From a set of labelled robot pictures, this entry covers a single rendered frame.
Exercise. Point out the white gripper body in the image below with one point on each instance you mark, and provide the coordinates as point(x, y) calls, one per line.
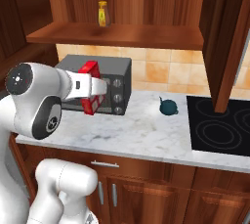
point(98, 87)

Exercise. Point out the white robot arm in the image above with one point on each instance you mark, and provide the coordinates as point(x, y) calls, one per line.
point(31, 104)

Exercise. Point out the red food box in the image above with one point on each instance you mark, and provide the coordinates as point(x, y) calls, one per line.
point(90, 68)

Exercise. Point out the dark grey toaster oven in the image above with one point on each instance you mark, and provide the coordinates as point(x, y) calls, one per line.
point(120, 71)

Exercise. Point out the wooden shelf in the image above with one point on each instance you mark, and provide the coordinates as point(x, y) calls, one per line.
point(130, 35)

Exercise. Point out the yellow bottle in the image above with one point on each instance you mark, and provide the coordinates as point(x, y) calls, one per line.
point(103, 16)

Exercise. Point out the teal kettle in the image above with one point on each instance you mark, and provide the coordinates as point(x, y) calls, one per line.
point(168, 107)

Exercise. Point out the wooden drawer front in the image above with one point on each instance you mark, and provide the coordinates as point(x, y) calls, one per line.
point(136, 166)

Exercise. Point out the wooden cabinet door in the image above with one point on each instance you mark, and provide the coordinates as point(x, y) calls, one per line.
point(224, 38)
point(11, 12)

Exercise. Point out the black hob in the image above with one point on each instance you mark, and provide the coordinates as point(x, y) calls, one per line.
point(215, 126)

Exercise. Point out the wooden cupboard door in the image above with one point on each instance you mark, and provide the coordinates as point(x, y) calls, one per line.
point(218, 206)
point(149, 201)
point(104, 210)

